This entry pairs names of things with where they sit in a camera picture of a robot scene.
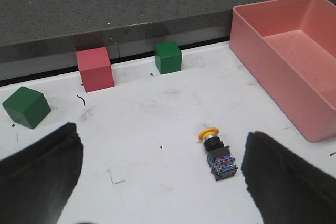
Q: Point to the small green cube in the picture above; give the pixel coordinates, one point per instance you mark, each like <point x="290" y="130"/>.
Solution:
<point x="168" y="57"/>

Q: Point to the grey stone counter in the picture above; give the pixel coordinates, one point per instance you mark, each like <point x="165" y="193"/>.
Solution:
<point x="41" y="37"/>

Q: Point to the pink cube block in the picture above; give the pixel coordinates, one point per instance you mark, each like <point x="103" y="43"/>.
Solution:
<point x="95" y="69"/>

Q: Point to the yellow push button switch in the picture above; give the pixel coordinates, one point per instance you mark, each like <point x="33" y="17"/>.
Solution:
<point x="219" y="158"/>

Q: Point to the pink plastic bin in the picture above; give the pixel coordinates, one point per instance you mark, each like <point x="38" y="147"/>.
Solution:
<point x="289" y="47"/>

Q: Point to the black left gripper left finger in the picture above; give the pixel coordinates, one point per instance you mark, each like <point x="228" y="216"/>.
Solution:
<point x="37" y="181"/>

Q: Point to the large green cube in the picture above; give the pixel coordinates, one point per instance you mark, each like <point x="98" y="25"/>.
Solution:
<point x="27" y="107"/>

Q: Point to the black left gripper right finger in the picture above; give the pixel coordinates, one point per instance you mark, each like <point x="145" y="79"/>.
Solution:
<point x="284" y="187"/>

